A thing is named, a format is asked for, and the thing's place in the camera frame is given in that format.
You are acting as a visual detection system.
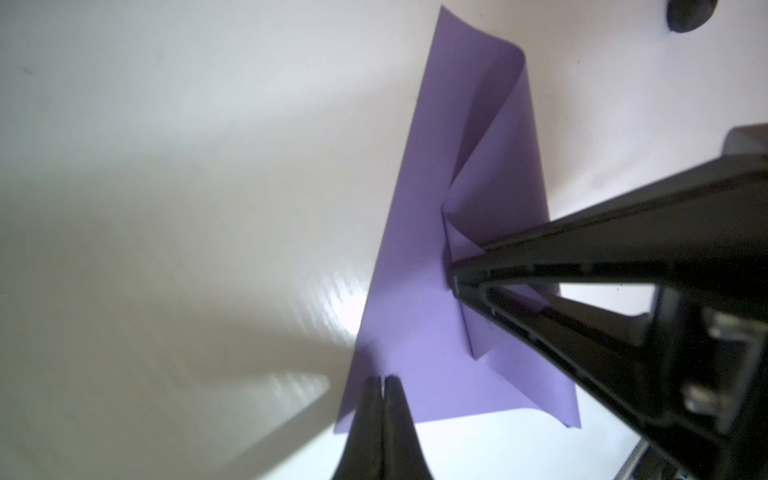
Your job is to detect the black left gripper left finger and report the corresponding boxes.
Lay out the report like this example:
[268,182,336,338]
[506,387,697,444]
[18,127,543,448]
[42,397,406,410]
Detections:
[332,377,383,480]

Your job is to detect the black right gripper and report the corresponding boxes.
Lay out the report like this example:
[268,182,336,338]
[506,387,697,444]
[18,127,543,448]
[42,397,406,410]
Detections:
[451,124,767,479]

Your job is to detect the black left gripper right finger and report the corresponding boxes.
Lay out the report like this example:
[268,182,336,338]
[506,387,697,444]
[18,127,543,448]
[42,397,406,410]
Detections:
[382,375,433,479]

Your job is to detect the purple square paper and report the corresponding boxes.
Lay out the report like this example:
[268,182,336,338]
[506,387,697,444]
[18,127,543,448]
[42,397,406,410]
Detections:
[334,9,581,433]

